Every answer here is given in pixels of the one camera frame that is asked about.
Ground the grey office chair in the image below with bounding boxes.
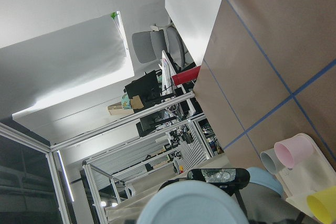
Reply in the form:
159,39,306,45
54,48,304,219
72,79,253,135
132,23,196,71

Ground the red cylinder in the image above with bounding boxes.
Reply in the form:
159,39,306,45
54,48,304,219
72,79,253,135
172,66,201,86

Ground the yellow cup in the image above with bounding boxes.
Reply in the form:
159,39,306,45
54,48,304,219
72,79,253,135
307,186,335,224

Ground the grey cup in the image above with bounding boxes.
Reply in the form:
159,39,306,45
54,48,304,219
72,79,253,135
260,148,285,175

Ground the cream plastic tray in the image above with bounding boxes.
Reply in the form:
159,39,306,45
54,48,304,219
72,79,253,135
276,139,335,217

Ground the pink cup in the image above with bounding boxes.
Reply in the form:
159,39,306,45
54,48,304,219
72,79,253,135
274,133,314,168

